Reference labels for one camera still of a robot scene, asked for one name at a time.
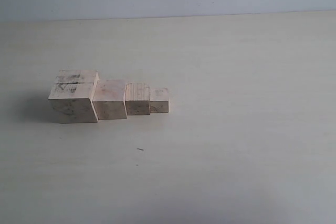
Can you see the smallest wooden cube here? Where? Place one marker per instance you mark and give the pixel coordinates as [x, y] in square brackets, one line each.
[159, 100]

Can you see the third largest wooden cube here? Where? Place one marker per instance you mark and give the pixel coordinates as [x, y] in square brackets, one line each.
[137, 99]

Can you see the second largest wooden cube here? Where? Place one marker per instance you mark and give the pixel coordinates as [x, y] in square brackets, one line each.
[109, 100]

